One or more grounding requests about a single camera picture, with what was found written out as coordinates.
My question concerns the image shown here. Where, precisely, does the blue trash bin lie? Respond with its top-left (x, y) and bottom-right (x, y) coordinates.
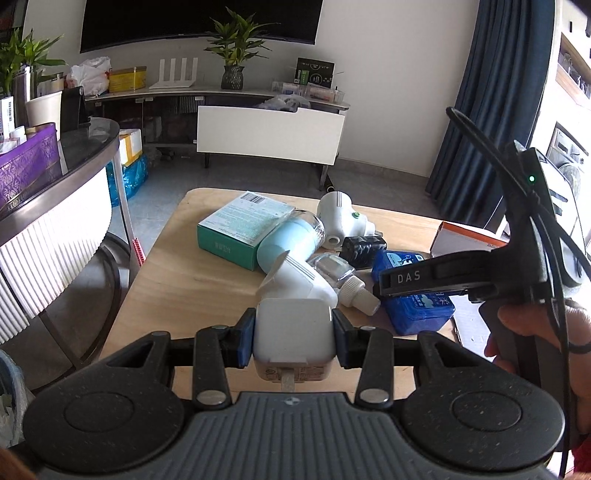
top-left (0, 350), bottom-right (34, 448)

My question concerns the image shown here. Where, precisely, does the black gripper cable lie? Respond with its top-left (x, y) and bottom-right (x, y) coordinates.
top-left (445, 106), bottom-right (585, 478)

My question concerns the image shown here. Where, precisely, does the yellow white cardboard box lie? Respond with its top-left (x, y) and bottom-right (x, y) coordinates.
top-left (118, 129), bottom-right (143, 167)

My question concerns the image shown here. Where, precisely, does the dark blue curtain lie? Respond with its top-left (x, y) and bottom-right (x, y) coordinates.
top-left (426, 1), bottom-right (555, 227)

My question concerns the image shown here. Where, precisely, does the black green display box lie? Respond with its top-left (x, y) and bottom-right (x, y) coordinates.
top-left (294, 57), bottom-right (335, 88)

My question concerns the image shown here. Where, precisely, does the round side table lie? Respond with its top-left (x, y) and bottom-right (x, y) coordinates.
top-left (1, 117), bottom-right (140, 393)

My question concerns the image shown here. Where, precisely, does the white TV console cabinet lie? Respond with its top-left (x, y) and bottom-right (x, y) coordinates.
top-left (86, 87), bottom-right (349, 191)

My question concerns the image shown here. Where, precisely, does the white plastic bag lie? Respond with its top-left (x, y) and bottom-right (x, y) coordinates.
top-left (66, 57), bottom-right (111, 97)

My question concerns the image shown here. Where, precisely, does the potted plant on side table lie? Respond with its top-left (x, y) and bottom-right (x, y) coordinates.
top-left (1, 28), bottom-right (66, 96)

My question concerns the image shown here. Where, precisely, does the white cube USB charger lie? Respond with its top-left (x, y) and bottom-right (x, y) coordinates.
top-left (252, 299), bottom-right (335, 392)

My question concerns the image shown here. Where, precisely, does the white wifi router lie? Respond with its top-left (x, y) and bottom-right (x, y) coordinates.
top-left (148, 57), bottom-right (198, 90)

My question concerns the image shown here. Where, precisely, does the white medicine box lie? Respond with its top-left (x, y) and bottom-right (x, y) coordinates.
top-left (0, 96), bottom-right (15, 142)

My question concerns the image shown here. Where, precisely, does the silver washing machine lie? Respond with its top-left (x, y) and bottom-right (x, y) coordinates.
top-left (541, 122), bottom-right (590, 255)

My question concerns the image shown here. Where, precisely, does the clear liquid refill bottle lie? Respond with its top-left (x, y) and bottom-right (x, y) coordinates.
top-left (308, 252), bottom-right (381, 316)

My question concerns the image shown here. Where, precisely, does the orange white cardboard box tray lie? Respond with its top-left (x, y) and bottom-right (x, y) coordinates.
top-left (430, 221), bottom-right (508, 358)

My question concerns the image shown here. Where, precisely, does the yellow tin box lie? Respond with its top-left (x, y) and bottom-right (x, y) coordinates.
top-left (108, 66), bottom-right (147, 93)

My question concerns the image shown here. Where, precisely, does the steel thermos cup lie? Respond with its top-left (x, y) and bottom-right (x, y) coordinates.
top-left (12, 66), bottom-right (34, 127)

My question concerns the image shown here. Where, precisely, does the black USB charger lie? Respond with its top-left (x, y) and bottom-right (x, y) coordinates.
top-left (339, 235), bottom-right (388, 270)

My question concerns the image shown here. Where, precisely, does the person's right hand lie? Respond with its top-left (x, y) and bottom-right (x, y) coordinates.
top-left (483, 301), bottom-right (591, 434)

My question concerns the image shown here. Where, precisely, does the teal white carton box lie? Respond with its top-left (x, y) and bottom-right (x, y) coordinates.
top-left (197, 191), bottom-right (294, 271)

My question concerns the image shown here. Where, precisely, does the white mosquito plug heater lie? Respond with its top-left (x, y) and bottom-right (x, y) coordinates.
top-left (256, 251), bottom-right (338, 308)
top-left (317, 191), bottom-right (376, 250)

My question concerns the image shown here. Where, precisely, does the purple storage tin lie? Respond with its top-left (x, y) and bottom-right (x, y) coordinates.
top-left (1, 122), bottom-right (62, 216)

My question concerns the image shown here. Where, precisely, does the blue plastic bag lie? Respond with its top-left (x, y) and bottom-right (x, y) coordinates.
top-left (106, 154), bottom-right (148, 207)

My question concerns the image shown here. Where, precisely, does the large black television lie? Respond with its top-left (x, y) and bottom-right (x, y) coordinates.
top-left (80, 0), bottom-right (322, 53)

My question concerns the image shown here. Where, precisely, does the light blue toothpick jar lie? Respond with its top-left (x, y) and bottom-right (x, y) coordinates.
top-left (256, 209), bottom-right (325, 273)

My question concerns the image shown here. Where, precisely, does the white paper cup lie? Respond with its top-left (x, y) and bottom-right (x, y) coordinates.
top-left (26, 91), bottom-right (62, 140)

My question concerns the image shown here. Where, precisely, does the potted plant on console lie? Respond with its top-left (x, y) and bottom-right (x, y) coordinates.
top-left (205, 7), bottom-right (270, 91)

